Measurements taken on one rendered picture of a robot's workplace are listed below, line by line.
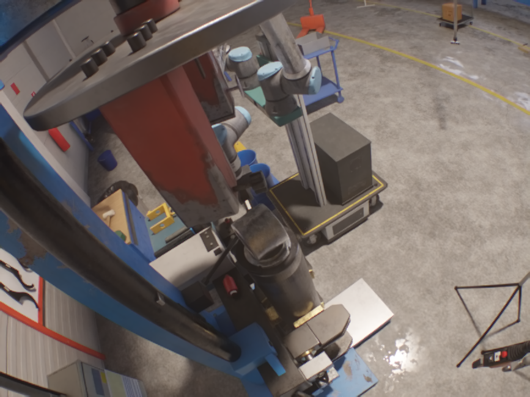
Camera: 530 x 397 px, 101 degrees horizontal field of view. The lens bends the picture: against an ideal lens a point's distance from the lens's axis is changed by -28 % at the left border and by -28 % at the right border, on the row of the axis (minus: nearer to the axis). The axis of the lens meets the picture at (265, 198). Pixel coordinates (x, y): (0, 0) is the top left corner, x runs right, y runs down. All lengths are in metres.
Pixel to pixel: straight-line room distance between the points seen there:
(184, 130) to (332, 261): 2.35
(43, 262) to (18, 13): 0.53
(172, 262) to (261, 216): 0.79
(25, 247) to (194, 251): 1.00
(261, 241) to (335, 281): 1.72
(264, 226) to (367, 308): 1.54
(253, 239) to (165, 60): 0.66
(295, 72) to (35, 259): 1.30
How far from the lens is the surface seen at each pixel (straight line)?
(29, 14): 0.54
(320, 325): 1.40
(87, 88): 0.36
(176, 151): 0.43
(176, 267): 1.56
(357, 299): 2.33
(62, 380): 1.23
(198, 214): 0.52
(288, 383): 1.29
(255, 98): 1.96
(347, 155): 2.23
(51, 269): 0.79
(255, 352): 1.23
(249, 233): 0.89
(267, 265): 0.99
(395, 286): 2.54
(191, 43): 0.33
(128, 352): 3.16
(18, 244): 0.74
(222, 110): 0.83
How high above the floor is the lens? 2.33
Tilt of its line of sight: 46 degrees down
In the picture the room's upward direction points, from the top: 24 degrees counter-clockwise
